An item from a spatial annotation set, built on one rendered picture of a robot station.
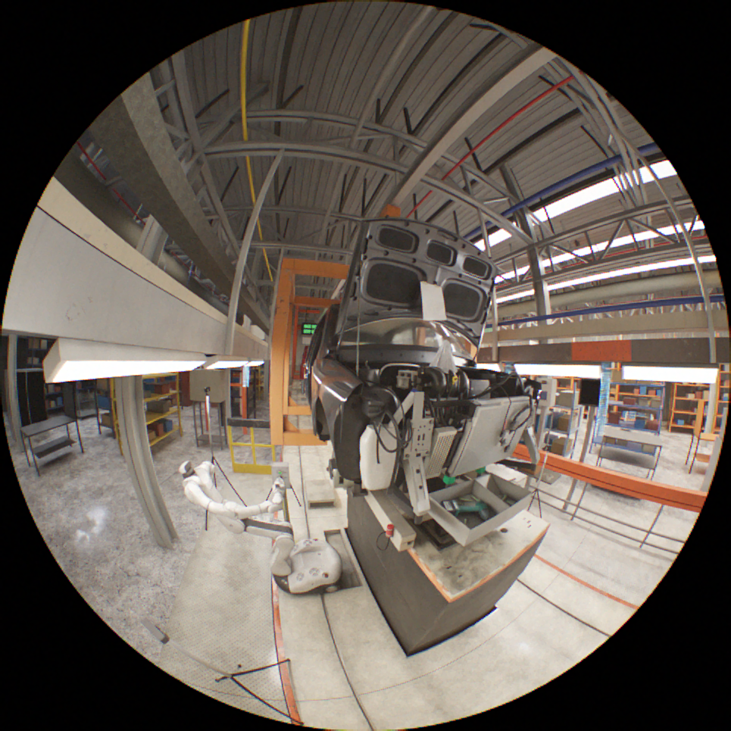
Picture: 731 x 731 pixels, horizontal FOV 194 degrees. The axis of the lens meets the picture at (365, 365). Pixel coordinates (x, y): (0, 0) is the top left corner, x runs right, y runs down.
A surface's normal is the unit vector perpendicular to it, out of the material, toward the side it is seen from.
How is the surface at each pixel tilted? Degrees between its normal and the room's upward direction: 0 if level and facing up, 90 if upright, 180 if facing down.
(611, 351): 90
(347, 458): 90
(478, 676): 0
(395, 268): 117
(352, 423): 88
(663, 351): 90
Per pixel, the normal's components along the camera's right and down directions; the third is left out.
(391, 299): 0.32, 0.44
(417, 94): -0.05, 1.00
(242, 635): 0.05, -1.00
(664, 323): -0.95, -0.04
